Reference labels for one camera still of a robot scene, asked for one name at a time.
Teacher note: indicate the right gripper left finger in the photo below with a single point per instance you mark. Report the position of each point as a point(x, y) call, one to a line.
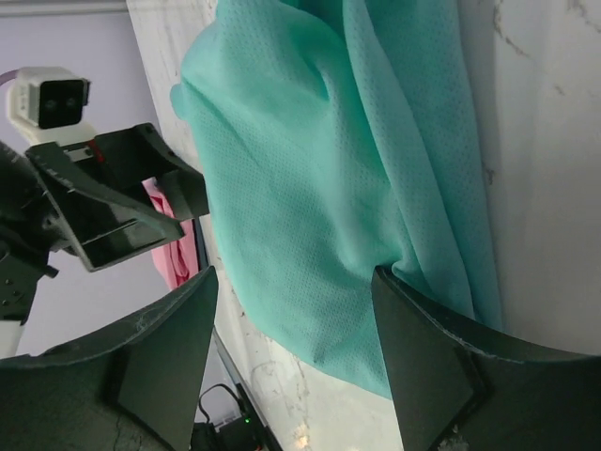
point(131, 385)

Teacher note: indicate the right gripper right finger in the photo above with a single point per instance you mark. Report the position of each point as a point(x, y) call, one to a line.
point(458, 385)

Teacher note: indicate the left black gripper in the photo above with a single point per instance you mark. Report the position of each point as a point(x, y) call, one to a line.
point(85, 200)

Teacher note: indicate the teal t shirt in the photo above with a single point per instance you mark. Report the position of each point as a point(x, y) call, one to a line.
point(335, 137)

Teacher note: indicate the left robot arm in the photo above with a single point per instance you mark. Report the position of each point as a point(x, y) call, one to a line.
point(14, 291)

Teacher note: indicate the pink folded t shirt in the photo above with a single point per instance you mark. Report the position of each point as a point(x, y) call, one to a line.
point(176, 261)

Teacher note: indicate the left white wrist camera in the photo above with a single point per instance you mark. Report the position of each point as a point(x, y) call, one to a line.
point(46, 104)

